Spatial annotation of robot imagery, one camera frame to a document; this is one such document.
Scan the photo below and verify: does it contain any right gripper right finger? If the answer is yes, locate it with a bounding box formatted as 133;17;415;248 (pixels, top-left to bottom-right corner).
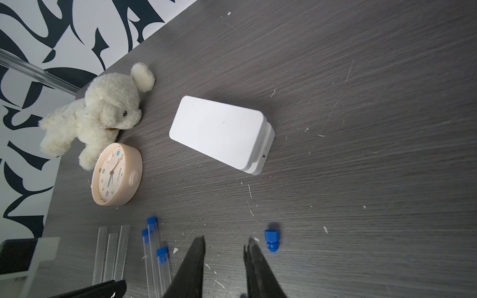
243;238;286;298

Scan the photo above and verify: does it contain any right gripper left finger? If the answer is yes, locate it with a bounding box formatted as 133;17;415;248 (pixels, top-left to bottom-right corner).
163;236;206;298

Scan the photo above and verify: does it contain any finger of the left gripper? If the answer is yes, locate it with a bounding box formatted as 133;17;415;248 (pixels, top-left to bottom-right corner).
52;280;127;298

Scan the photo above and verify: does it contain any blue stopper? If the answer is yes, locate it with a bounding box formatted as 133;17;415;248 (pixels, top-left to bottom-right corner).
265;229;280;253

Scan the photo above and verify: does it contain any pink round alarm clock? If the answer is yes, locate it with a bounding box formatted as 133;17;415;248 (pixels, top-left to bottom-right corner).
91;143;143;206

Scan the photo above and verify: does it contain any white rectangular box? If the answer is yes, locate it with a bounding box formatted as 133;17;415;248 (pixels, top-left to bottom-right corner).
169;96;275;175

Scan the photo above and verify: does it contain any cream plush dog toy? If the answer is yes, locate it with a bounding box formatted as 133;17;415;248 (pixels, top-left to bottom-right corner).
39;63;155;171

